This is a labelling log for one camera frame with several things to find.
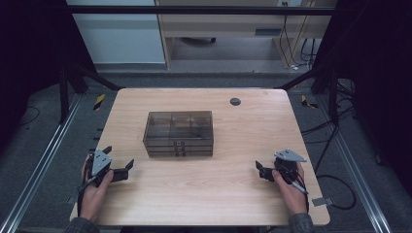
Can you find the yellow black hazard tape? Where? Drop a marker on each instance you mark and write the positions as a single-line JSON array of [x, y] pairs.
[[307, 103], [99, 101]]

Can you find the aluminium floor rail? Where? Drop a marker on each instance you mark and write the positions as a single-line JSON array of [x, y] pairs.
[[39, 171], [356, 181]]

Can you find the black metal frame stand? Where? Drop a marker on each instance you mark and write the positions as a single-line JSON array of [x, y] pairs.
[[333, 97], [64, 97]]

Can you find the black horizontal frame bar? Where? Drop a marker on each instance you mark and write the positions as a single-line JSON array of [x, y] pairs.
[[194, 10]]

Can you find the light wooden desk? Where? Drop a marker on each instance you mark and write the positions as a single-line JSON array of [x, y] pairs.
[[226, 24]]

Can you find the smoky transparent drawer organizer box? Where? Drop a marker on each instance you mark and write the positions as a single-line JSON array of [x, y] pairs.
[[178, 125]]

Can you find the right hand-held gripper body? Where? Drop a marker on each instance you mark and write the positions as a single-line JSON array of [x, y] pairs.
[[290, 155]]

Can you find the person's left hand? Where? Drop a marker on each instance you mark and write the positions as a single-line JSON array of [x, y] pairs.
[[92, 204]]

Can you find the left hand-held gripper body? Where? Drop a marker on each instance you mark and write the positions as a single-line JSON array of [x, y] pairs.
[[100, 161]]

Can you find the person's right hand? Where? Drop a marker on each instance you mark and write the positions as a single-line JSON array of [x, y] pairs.
[[294, 200]]

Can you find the grey round table grommet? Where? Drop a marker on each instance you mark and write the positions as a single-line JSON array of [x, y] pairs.
[[235, 101]]

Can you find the grey tape strip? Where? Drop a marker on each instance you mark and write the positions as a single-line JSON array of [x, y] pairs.
[[71, 199], [322, 201]]

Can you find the white cabinet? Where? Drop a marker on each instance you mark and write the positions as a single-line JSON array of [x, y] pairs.
[[120, 35]]

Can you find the black curtain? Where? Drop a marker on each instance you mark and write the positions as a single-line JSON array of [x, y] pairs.
[[29, 48], [379, 81]]

